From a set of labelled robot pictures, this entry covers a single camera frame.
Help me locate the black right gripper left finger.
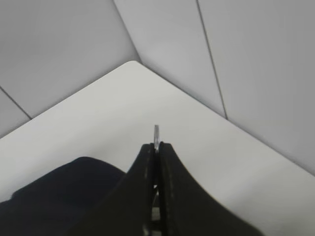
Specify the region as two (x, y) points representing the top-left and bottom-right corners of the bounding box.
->
(67, 144), (155, 236)

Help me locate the navy blue lunch bag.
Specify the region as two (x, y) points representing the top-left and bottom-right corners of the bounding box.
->
(0, 125), (162, 236)

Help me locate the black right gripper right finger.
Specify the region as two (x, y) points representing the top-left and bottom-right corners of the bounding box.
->
(159, 143), (251, 236)

